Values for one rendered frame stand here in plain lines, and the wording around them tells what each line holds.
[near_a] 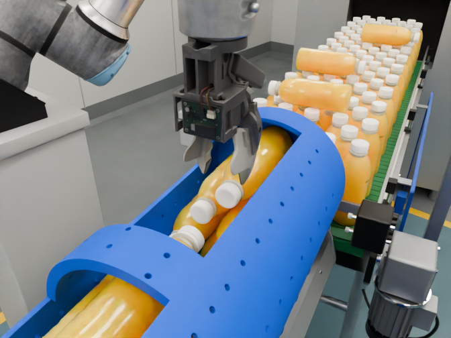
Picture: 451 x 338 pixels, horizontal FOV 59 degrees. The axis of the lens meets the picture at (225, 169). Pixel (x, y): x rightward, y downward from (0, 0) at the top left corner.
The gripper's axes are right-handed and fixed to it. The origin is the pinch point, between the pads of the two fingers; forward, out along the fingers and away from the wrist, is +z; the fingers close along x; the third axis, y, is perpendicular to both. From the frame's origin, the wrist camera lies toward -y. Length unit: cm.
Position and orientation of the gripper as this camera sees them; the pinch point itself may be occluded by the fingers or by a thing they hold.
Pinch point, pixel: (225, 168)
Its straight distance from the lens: 59.0
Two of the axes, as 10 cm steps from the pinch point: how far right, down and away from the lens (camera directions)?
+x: 8.9, 2.5, -3.9
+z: 0.0, 8.5, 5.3
